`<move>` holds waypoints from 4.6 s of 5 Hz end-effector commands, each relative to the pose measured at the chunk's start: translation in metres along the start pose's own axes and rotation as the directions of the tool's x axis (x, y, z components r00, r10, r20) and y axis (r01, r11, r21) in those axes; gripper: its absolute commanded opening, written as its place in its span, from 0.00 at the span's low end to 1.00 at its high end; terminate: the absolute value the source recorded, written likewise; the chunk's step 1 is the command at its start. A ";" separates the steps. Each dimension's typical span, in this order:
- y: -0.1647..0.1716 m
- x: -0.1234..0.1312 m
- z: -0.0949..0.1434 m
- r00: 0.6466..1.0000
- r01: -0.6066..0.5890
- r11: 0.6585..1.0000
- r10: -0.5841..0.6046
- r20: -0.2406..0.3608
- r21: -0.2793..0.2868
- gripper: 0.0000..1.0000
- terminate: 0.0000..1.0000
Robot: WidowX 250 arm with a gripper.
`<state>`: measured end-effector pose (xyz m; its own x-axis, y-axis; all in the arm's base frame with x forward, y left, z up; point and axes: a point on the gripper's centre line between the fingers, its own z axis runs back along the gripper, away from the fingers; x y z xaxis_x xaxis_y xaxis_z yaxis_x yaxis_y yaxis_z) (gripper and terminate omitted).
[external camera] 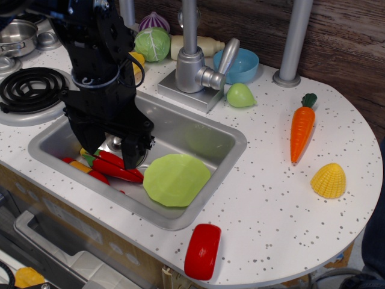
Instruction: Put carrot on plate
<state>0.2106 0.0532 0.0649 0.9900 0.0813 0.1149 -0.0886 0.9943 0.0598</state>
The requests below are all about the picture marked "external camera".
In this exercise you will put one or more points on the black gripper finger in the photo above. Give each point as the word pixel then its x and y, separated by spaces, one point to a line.
pixel 89 135
pixel 132 151

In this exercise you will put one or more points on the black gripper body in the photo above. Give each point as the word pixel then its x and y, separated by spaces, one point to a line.
pixel 111 108

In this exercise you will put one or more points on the orange toy carrot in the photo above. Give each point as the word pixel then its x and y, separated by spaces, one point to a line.
pixel 302 125

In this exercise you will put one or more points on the yellow toy behind arm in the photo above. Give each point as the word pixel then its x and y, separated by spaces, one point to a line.
pixel 138 63

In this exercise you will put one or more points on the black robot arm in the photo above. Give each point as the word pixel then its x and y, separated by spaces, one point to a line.
pixel 99 46

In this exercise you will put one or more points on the green plastic plate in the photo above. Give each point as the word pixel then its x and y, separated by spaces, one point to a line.
pixel 174 180

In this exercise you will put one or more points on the steel pot lid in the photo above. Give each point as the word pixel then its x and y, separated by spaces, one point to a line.
pixel 112 144

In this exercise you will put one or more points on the red toy chili pepper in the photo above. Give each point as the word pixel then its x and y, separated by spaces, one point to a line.
pixel 111 165

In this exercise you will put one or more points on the red yellow toy sausage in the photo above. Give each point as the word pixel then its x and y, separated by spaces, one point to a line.
pixel 76 164

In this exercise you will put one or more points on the green toy cabbage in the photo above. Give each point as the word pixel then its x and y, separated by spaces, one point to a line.
pixel 153 43

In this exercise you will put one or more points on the black front stove burner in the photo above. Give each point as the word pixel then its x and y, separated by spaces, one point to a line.
pixel 32 90

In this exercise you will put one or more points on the silver toy faucet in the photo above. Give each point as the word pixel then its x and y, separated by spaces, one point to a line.
pixel 193 83

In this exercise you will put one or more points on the silver stove knob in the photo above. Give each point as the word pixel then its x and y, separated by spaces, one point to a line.
pixel 9 65
pixel 47 41

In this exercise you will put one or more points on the purple toy onion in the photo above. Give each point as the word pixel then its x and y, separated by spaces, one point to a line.
pixel 154 20

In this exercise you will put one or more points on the grey support pole left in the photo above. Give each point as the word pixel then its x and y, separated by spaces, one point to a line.
pixel 127 12

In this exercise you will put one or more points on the grey support pole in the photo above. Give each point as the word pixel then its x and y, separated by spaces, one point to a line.
pixel 287 76
pixel 127 12

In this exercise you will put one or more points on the silver stove knob left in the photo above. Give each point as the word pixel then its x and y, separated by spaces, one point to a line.
pixel 9 65

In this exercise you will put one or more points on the cream toy bottle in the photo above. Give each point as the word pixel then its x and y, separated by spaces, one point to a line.
pixel 208 45

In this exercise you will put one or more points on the green toy pear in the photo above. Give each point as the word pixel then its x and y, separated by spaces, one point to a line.
pixel 240 96

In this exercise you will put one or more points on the small steel pot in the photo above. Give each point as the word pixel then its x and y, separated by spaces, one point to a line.
pixel 18 39

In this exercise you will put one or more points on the red toy cheese block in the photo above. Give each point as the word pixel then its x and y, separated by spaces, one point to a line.
pixel 202 252

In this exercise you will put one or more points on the blue plastic bowl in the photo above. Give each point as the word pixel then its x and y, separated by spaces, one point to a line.
pixel 244 68

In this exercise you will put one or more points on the yellow toy on floor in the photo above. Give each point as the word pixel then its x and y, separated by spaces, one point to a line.
pixel 27 276

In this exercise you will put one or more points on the grey support pole right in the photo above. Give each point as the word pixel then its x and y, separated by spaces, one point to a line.
pixel 287 76

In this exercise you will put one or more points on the yellow toy corn piece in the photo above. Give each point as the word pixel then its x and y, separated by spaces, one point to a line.
pixel 329 181

